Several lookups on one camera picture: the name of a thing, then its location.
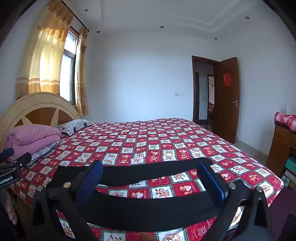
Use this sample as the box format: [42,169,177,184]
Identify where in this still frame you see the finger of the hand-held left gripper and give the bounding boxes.
[8,152,32,168]
[0,148,15,162]

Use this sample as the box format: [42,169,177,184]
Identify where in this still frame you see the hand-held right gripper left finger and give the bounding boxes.
[23,159,103,241]

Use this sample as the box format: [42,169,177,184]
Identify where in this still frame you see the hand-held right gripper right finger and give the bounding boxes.
[198,161,275,241]

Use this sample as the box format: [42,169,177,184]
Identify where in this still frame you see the black pants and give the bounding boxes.
[47,157,242,232]

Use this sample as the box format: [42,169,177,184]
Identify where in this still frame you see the person's left hand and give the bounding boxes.
[4,190,18,225]

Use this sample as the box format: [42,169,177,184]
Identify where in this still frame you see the pink folded blanket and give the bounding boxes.
[6,124,62,152]

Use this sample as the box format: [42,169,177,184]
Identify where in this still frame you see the cream wooden bed headboard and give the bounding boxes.
[0,92,81,149]

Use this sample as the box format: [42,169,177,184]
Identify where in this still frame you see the white pillow with dark print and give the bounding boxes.
[55,119,92,136]

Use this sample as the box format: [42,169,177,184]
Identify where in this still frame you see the red checked cartoon bedspread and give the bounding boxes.
[9,119,284,241]

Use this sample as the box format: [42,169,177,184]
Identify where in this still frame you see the brown wooden door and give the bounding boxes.
[212,57,240,144]

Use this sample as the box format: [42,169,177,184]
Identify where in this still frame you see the printed cardboard box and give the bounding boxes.
[281,170,296,189]

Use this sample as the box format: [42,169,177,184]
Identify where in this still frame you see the wooden cabinet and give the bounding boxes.
[268,124,296,178]

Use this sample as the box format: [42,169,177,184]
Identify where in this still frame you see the teal storage box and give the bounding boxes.
[285,156,296,171]

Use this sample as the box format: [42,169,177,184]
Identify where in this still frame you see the red plaid cloth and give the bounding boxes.
[273,112,296,131]

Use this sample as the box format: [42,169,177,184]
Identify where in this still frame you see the window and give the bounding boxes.
[60,27,80,106]

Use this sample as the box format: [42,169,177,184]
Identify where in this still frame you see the red paper door decoration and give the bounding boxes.
[223,72,233,87]

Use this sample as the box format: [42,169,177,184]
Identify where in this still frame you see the narrow yellow curtain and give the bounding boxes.
[74,27,89,116]

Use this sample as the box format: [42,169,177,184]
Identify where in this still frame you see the wide yellow curtain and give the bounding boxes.
[15,0,74,100]

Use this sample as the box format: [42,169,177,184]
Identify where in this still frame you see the dark curtain rod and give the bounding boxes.
[60,0,89,31]

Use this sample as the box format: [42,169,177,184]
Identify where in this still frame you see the brown door frame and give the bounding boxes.
[191,56,219,127]

